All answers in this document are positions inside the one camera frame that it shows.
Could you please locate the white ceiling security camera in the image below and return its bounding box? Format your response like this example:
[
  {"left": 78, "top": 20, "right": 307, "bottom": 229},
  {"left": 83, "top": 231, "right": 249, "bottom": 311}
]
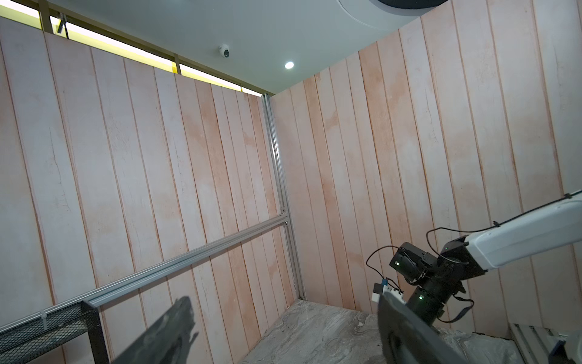
[{"left": 218, "top": 44, "right": 230, "bottom": 59}]

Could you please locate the aluminium front rail frame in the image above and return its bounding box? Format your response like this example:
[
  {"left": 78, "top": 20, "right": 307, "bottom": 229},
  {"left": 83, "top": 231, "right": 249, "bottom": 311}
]
[{"left": 509, "top": 323, "right": 581, "bottom": 364}]

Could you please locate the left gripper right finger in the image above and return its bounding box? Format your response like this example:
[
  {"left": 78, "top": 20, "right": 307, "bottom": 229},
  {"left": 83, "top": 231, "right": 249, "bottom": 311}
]
[{"left": 377, "top": 296, "right": 466, "bottom": 364}]

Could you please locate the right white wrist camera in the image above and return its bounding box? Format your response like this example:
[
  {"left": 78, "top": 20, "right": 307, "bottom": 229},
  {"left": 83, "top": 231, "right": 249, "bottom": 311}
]
[{"left": 371, "top": 278, "right": 406, "bottom": 304}]

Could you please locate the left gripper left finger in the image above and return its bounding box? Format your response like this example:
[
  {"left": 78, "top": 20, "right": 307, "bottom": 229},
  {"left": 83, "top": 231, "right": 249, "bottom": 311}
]
[{"left": 113, "top": 297, "right": 199, "bottom": 363}]

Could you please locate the black mesh wall basket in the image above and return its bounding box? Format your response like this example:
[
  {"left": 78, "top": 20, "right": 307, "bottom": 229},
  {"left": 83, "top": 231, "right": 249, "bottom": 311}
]
[{"left": 1, "top": 301, "right": 110, "bottom": 363}]

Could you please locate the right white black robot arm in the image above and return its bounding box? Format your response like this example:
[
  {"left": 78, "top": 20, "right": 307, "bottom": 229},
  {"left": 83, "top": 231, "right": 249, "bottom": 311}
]
[{"left": 390, "top": 191, "right": 581, "bottom": 325}]

